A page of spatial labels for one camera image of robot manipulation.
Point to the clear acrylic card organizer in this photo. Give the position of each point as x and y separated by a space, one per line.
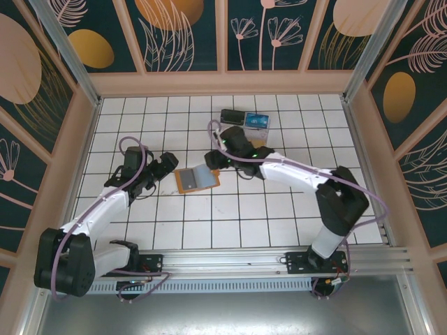
246 126

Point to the aluminium mounting rail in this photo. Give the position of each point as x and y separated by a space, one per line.
216 260

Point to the dark grey card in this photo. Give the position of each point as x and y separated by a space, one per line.
188 180

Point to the gold VIP card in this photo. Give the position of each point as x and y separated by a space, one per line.
260 143

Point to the black card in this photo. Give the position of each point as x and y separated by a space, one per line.
232 115

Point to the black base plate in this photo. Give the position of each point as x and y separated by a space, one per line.
295 261
153 261

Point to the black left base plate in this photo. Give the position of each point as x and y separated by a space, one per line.
153 261

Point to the aluminium frame post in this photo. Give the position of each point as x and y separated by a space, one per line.
370 45
70 52

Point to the aluminium side rail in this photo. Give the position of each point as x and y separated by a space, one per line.
365 167

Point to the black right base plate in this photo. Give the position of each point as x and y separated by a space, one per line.
295 261

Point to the white pink card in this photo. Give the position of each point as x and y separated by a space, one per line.
259 132

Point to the blue card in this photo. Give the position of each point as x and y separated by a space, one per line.
256 119

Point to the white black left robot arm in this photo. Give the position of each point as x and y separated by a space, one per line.
101 213

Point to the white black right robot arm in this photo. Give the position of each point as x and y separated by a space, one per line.
293 172

